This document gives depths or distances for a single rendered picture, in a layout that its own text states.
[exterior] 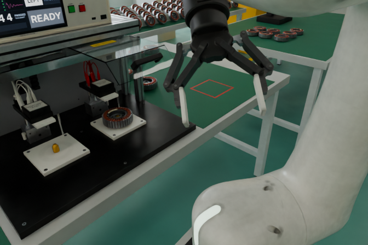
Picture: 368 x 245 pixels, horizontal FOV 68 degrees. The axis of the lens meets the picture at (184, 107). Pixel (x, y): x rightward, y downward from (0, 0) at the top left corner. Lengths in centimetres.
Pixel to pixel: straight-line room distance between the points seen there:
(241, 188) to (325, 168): 13
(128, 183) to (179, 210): 93
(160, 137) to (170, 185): 94
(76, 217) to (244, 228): 50
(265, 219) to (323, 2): 31
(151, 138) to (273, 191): 60
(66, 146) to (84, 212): 27
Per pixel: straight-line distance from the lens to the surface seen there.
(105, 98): 104
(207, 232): 43
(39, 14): 99
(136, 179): 87
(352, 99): 39
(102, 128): 105
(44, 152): 100
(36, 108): 96
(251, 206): 44
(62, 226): 80
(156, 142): 96
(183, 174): 197
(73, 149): 98
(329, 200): 49
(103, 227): 174
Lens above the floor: 134
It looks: 29 degrees down
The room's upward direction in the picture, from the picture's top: straight up
